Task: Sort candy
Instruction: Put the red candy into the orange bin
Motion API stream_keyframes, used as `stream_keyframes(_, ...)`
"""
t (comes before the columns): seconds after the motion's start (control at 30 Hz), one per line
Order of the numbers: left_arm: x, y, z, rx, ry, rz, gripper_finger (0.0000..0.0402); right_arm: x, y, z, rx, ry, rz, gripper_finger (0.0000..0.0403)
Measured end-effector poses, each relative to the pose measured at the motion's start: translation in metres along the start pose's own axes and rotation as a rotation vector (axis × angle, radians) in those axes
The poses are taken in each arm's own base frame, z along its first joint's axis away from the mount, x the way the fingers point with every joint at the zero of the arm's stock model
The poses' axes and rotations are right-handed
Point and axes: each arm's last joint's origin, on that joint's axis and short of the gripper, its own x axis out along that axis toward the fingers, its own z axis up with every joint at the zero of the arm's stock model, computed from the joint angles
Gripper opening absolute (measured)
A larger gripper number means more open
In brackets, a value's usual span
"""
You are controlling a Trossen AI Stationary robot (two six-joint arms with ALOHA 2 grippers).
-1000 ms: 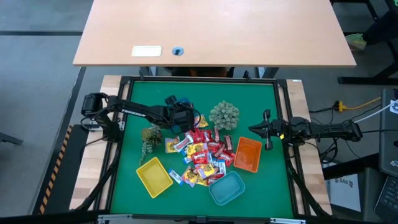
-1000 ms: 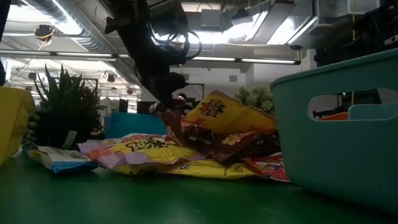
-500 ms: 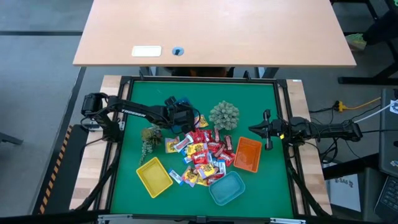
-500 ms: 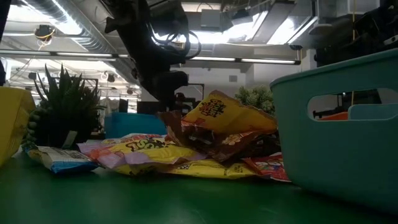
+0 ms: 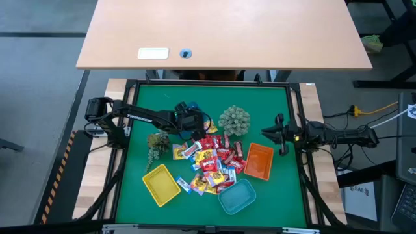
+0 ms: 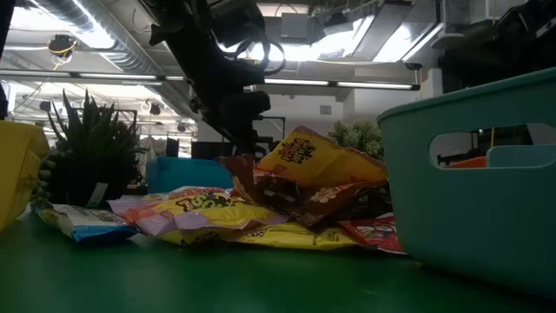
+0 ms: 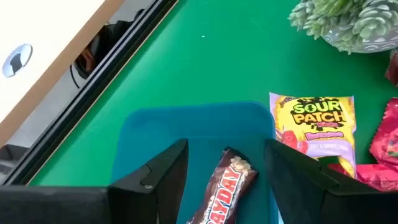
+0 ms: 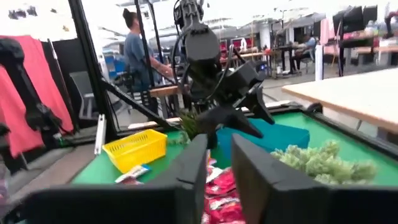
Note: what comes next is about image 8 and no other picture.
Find silver corner bracket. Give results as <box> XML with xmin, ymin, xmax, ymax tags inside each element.
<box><xmin>94</xmin><ymin>113</ymin><xmax>108</xmax><ymax>156</ymax></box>

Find person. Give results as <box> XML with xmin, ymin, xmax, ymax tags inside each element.
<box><xmin>290</xmin><ymin>33</ymin><xmax>318</xmax><ymax>73</ymax></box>
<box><xmin>121</xmin><ymin>8</ymin><xmax>174</xmax><ymax>94</ymax></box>

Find pink cloth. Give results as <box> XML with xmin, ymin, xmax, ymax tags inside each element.
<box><xmin>0</xmin><ymin>35</ymin><xmax>75</xmax><ymax>159</ymax></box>

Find grey chair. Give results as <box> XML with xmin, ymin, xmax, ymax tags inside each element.
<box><xmin>68</xmin><ymin>70</ymin><xmax>100</xmax><ymax>121</ymax></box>

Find white blue Hershey's bar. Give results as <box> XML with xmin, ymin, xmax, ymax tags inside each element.
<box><xmin>114</xmin><ymin>164</ymin><xmax>152</xmax><ymax>184</ymax></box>

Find green table mat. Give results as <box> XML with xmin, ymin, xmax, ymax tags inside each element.
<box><xmin>71</xmin><ymin>111</ymin><xmax>398</xmax><ymax>187</ymax></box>

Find dark green potted artificial plant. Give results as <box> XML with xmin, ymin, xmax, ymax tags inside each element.
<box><xmin>167</xmin><ymin>108</ymin><xmax>208</xmax><ymax>146</ymax></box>

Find dark blue plastic bin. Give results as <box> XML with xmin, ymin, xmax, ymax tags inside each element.
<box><xmin>215</xmin><ymin>117</ymin><xmax>311</xmax><ymax>161</ymax></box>

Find light wooden desk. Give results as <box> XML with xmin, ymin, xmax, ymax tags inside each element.
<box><xmin>281</xmin><ymin>67</ymin><xmax>398</xmax><ymax>135</ymax></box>

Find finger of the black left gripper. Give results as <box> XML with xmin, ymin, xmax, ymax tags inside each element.
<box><xmin>243</xmin><ymin>83</ymin><xmax>276</xmax><ymax>126</ymax></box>
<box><xmin>197</xmin><ymin>107</ymin><xmax>265</xmax><ymax>149</ymax></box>

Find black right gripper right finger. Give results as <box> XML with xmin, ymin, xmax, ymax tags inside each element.
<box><xmin>231</xmin><ymin>133</ymin><xmax>331</xmax><ymax>224</ymax></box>

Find yellow plastic basket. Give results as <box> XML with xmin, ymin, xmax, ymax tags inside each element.
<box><xmin>101</xmin><ymin>128</ymin><xmax>169</xmax><ymax>174</ymax></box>

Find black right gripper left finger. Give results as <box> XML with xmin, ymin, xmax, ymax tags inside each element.
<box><xmin>145</xmin><ymin>133</ymin><xmax>209</xmax><ymax>224</ymax></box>

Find wooden background workbench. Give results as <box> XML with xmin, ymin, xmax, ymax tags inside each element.
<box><xmin>149</xmin><ymin>84</ymin><xmax>187</xmax><ymax>119</ymax></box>

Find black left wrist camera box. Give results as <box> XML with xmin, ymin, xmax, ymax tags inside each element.
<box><xmin>222</xmin><ymin>61</ymin><xmax>261</xmax><ymax>94</ymax></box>

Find black background monitor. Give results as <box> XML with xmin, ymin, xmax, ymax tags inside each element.
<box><xmin>362</xmin><ymin>4</ymin><xmax>379</xmax><ymax>27</ymax></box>
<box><xmin>331</xmin><ymin>6</ymin><xmax>364</xmax><ymax>34</ymax></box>

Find white cylinder roll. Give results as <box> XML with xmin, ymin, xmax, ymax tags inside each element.
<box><xmin>314</xmin><ymin>44</ymin><xmax>325</xmax><ymax>82</ymax></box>

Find pale green bushy artificial plant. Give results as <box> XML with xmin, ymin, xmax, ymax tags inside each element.
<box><xmin>269</xmin><ymin>139</ymin><xmax>379</xmax><ymax>187</ymax></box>

